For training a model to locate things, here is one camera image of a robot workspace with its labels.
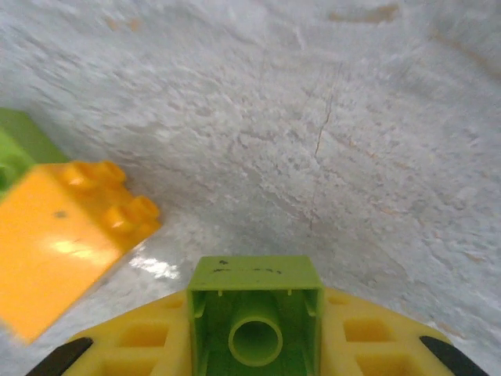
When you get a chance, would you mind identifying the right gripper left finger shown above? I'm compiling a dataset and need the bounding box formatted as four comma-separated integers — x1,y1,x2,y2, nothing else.
30,291,196,376

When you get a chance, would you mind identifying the yellow lego brick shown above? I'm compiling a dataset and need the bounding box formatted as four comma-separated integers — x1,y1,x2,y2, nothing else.
0,160,163,346

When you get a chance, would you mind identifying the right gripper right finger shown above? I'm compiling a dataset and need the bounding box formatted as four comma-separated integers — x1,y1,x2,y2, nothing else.
319,287,491,376

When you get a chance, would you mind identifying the green lego brick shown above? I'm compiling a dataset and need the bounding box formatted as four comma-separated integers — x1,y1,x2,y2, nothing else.
0,107,70,199
186,255,326,376

